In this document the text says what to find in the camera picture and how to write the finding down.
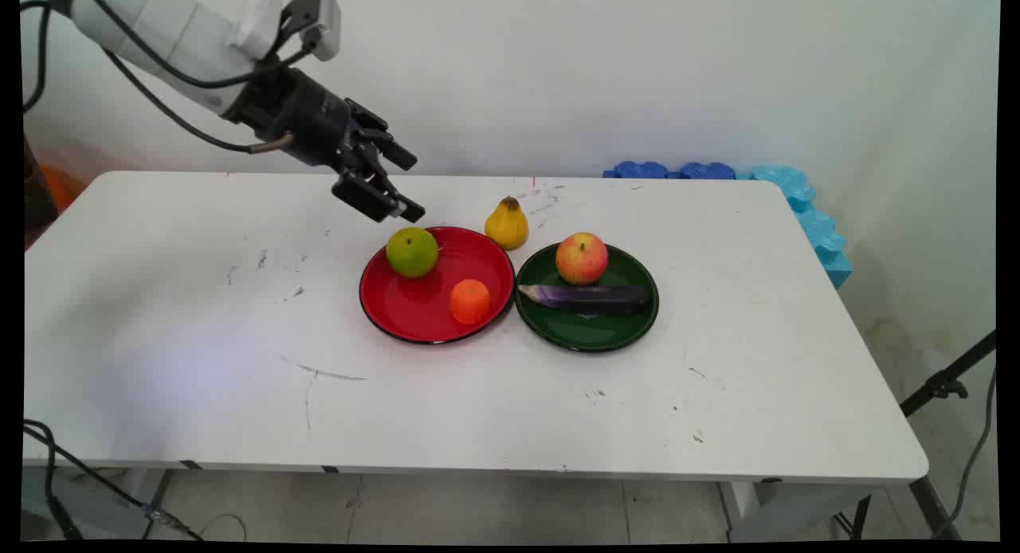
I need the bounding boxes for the black tripod stand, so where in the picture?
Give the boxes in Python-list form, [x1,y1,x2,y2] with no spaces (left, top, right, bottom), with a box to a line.
[900,330,998,418]

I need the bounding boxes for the dark blue foam mat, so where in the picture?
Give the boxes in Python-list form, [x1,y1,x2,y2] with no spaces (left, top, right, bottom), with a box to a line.
[603,161,672,180]
[676,162,737,181]

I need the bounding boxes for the red apple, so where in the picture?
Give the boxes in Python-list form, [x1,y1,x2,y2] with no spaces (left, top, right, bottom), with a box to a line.
[555,232,610,287]

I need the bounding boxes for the dark brown object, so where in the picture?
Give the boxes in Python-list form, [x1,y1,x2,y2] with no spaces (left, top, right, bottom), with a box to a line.
[22,134,61,237]

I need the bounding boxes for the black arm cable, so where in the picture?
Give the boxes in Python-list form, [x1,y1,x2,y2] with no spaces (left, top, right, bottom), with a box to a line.
[20,0,318,155]

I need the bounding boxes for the orange object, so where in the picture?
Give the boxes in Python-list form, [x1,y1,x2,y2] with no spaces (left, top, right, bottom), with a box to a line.
[37,163,88,212]

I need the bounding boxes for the black looping cable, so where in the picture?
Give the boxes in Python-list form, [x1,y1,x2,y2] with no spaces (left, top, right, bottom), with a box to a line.
[22,418,85,541]

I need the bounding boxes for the purple eggplant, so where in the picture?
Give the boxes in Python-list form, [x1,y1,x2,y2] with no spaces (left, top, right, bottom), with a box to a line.
[518,284,653,316]

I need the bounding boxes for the yellow pear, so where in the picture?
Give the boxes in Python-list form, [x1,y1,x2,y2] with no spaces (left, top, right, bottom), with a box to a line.
[484,195,530,251]

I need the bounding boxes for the green apple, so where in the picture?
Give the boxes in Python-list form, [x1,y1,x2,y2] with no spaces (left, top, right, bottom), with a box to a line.
[386,226,440,280]

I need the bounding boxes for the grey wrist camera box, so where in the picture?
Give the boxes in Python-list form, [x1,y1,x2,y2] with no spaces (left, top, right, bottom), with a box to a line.
[279,0,343,62]

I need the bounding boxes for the red plate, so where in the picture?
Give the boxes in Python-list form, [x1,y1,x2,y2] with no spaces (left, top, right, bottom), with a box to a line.
[359,226,516,346]

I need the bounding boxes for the light blue foam mat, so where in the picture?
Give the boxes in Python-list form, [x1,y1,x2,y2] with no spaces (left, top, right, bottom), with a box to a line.
[736,165,854,290]

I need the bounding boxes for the thin grey cable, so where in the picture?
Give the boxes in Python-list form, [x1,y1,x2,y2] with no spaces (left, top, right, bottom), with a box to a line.
[931,366,998,540]

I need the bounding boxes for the orange fruit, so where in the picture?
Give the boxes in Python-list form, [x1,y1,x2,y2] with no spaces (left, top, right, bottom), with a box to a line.
[449,279,492,326]

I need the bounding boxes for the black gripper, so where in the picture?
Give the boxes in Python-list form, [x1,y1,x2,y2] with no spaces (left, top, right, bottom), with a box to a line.
[226,65,426,224]

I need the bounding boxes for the dark green plate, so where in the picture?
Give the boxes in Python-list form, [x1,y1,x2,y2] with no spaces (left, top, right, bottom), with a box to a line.
[514,243,661,353]

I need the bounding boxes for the black metal table leg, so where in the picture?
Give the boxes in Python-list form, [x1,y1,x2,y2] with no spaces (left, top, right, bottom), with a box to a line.
[832,477,967,541]

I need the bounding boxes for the black cable with connector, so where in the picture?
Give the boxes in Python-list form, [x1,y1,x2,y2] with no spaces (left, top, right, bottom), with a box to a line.
[22,426,206,542]

